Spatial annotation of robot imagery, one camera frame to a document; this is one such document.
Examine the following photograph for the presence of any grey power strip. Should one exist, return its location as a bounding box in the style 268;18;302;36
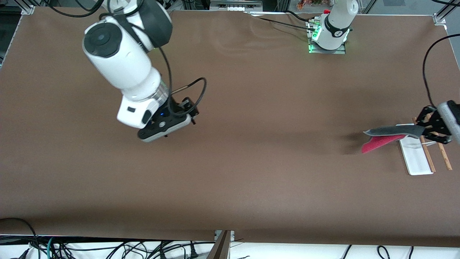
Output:
210;0;263;12

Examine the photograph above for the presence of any aluminium frame corner profile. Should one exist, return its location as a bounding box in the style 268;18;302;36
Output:
432;0;454;26
20;0;37;15

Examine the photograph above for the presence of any dark table leg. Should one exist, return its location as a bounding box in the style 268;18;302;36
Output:
206;230;235;259

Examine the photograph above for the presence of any orange background object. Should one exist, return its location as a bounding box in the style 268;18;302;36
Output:
296;0;325;10

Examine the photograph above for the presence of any black floor cable bundle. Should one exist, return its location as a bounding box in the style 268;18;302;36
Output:
54;240;216;259

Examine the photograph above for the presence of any black base power cable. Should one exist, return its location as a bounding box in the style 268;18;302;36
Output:
246;10;318;32

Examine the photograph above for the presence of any black looped floor cable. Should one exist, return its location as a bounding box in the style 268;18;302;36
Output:
0;217;41;259

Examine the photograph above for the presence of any pink and grey towel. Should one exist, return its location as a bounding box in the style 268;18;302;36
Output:
361;124;427;154

